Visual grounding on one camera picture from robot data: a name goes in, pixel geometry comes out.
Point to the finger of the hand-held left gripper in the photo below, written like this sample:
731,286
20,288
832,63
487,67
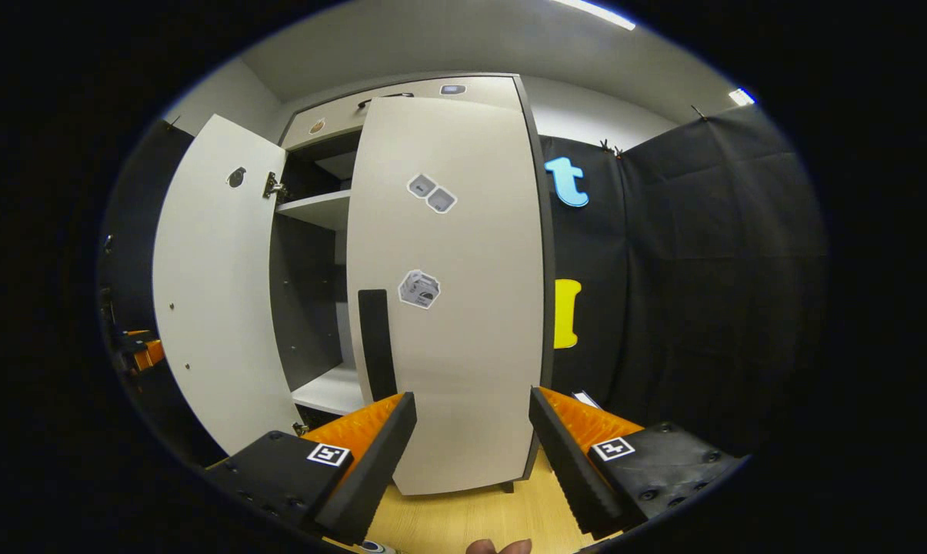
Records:
138,335
148,355

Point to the small ceiling light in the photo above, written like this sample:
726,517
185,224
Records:
741,97

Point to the beige cabinet drawer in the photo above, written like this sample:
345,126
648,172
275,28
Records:
328,127

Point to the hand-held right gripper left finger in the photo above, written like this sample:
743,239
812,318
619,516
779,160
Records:
378,454

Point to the white and blue carton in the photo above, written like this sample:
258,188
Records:
586,398

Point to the grey cabinet door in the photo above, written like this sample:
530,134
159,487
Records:
217,308
478,346

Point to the white cabinet shelf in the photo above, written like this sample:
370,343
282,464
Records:
321,208
332,392

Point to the white plastic bottle green label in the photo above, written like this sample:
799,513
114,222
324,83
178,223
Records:
375,548

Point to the long ceiling light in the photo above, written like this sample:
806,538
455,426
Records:
594,13

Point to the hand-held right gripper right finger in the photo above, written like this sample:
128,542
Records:
565,462

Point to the black backdrop cloth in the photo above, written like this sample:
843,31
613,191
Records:
701,269

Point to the grey cabinet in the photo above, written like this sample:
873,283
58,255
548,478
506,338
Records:
301,308

